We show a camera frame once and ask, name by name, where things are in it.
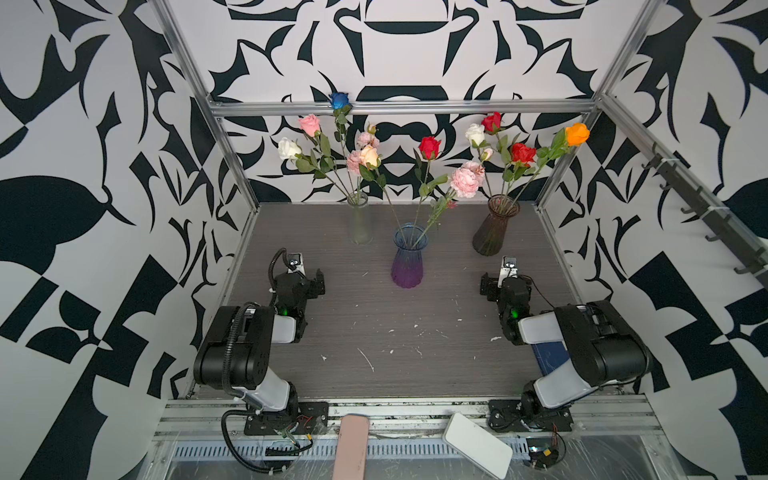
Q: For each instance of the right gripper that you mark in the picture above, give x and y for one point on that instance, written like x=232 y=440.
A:
x=490 y=282

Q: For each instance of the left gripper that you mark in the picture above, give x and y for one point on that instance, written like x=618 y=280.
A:
x=312 y=289

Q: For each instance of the maroon glass vase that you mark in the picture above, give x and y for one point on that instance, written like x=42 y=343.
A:
x=489 y=238

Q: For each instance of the clear glass vase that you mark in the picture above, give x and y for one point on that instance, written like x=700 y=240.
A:
x=360 y=221

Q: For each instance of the blue purple glass vase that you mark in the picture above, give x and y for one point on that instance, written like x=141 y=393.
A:
x=407 y=269

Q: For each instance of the pink rose flower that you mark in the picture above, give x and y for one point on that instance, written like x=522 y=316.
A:
x=320 y=144

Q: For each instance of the large pink peony flower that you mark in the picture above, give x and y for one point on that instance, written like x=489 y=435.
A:
x=352 y=166

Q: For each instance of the blue rose flower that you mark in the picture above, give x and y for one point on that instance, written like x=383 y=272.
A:
x=341 y=106

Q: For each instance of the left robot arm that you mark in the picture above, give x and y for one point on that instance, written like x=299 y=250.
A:
x=235 y=354

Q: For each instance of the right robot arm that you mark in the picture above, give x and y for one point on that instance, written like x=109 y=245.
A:
x=603 y=350

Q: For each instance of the blue book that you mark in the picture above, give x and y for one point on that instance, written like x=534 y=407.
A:
x=550 y=356

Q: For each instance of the white phone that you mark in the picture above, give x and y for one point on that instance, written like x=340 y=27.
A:
x=484 y=450

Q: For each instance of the circuit board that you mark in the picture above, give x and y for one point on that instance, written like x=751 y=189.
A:
x=545 y=456

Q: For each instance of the small pink flower sprig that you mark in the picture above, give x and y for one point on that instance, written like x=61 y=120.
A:
x=367 y=138

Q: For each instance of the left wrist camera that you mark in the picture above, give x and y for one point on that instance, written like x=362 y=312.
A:
x=294 y=263

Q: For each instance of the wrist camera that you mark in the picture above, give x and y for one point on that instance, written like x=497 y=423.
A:
x=508 y=269
x=294 y=263

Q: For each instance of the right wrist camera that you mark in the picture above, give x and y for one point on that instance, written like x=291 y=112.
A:
x=508 y=269

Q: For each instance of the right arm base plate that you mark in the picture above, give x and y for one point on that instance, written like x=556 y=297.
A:
x=527 y=415

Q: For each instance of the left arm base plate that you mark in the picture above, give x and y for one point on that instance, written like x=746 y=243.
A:
x=299 y=419

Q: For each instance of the wall hook rail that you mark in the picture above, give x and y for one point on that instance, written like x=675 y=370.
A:
x=702 y=204

